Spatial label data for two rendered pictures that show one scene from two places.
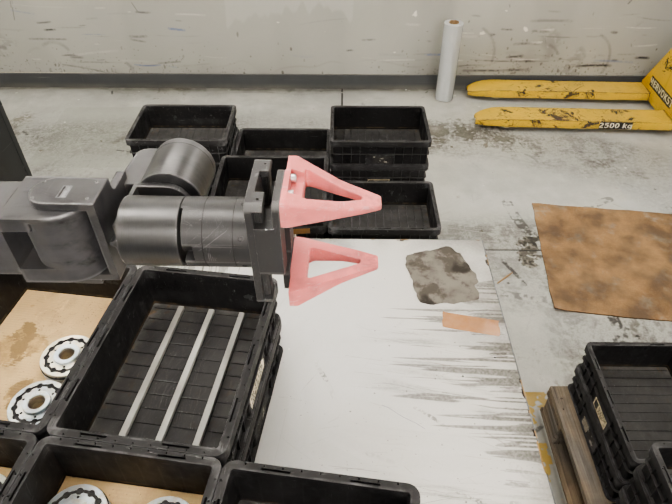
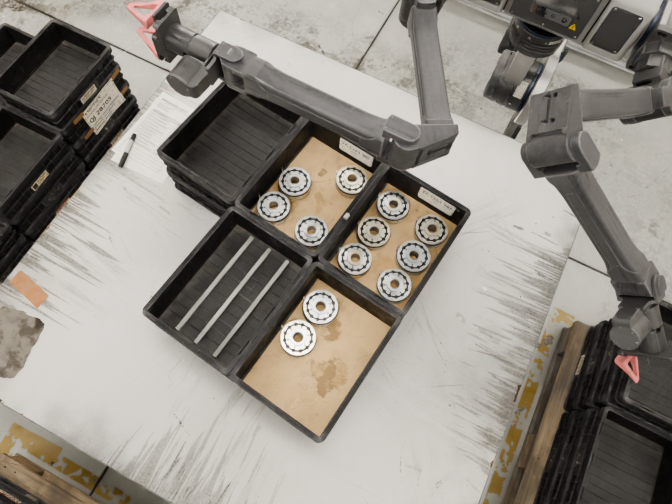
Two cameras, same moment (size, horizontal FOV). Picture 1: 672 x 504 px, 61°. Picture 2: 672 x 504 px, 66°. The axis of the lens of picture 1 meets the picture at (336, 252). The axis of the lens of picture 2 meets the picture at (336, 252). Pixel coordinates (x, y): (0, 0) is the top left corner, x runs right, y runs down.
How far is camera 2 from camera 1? 129 cm
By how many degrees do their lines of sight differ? 68
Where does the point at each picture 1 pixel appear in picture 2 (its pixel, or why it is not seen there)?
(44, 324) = (310, 388)
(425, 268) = (12, 353)
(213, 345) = (207, 313)
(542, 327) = not seen: outside the picture
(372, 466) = (162, 229)
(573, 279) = not seen: outside the picture
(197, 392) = (231, 282)
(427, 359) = (80, 276)
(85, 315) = (281, 383)
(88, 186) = (221, 50)
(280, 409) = not seen: hidden behind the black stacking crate
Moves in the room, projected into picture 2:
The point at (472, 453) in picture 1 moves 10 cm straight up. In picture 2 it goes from (107, 210) to (95, 197)
